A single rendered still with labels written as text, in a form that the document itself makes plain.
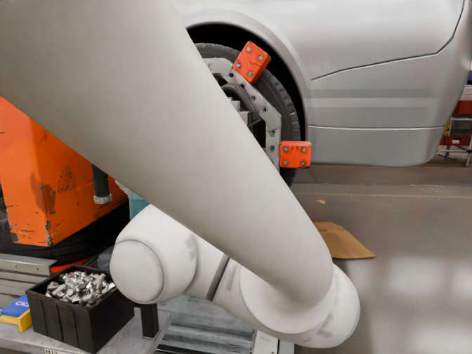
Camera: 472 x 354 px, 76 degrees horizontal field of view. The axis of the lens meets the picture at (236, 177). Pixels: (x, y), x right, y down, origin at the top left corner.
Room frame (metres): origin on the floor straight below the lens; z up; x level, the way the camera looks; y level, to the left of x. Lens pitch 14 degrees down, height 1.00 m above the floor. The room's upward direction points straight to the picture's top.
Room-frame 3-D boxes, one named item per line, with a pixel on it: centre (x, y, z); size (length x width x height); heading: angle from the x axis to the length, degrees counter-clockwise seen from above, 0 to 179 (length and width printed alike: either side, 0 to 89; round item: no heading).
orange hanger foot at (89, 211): (1.36, 0.62, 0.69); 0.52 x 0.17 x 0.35; 168
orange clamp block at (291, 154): (0.89, -0.18, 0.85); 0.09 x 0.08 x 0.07; 78
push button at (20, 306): (0.69, 0.57, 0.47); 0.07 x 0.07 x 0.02; 78
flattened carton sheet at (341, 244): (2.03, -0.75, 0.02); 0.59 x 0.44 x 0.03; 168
